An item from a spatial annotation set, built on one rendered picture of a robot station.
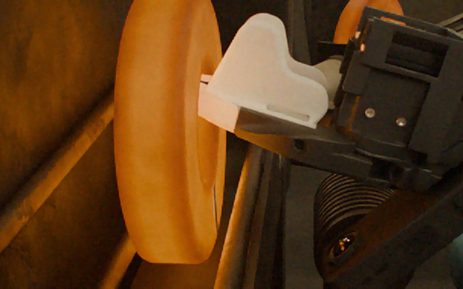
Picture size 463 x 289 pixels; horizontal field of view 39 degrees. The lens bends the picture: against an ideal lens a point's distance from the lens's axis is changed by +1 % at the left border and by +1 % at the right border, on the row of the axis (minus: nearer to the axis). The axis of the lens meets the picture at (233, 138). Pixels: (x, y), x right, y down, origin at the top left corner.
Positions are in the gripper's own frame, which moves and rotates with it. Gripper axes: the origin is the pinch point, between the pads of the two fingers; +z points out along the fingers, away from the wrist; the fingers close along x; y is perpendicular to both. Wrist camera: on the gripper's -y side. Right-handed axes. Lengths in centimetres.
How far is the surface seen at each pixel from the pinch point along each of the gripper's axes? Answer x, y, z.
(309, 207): -175, -73, -28
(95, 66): -1.9, -0.4, 5.6
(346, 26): -56, 1, -12
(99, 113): 1.1, -2.1, 4.1
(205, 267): -0.9, -10.6, -4.0
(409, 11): -277, -8, -55
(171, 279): 0.6, -11.2, -2.2
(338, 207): -43, -20, -17
